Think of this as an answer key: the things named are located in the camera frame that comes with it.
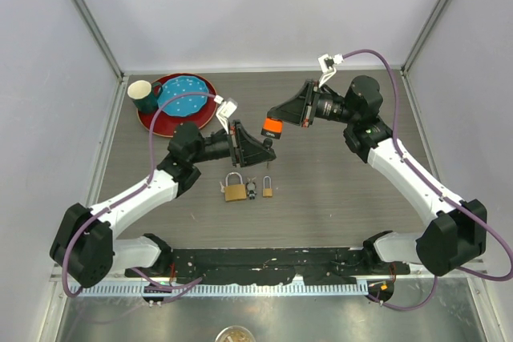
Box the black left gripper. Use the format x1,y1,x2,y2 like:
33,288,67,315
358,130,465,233
190,120,275,168

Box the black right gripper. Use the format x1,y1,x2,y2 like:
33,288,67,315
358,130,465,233
269,78,358,127

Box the orange black padlock with keys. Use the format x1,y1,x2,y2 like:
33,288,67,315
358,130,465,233
261,118,284,140

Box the keys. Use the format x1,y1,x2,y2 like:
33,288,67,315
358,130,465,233
245,178,257,200

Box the small brass long-shackle padlock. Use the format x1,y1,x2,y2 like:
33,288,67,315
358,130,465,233
262,175,273,198

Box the large brass padlock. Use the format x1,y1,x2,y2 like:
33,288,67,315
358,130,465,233
220,171,247,202

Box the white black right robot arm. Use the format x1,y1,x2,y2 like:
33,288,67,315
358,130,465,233
267,75,487,276

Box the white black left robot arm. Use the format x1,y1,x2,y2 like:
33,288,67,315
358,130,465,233
49,120,276,288

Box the blue dotted plate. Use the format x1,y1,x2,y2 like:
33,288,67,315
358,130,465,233
157,75,210,118

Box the dark green mug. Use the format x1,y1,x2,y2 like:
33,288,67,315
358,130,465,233
127,80,163,115

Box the round metal object bottom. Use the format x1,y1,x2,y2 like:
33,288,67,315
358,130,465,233
215,325,256,342

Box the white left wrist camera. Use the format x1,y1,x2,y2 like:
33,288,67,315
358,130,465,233
213,95,238,134

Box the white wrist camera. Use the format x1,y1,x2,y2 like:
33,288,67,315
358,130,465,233
213,95,238,134
317,54,344,87

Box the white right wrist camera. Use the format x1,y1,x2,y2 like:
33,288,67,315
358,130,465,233
317,54,344,87

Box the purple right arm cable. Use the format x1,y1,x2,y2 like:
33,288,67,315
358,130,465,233
342,49,513,311

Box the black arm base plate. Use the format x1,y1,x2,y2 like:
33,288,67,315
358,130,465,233
140,247,410,286

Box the slotted blue-white cable duct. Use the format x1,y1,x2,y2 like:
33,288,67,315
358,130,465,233
81,280,369,298

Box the aluminium frame rail front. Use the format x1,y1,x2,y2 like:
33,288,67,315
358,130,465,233
50,258,487,280

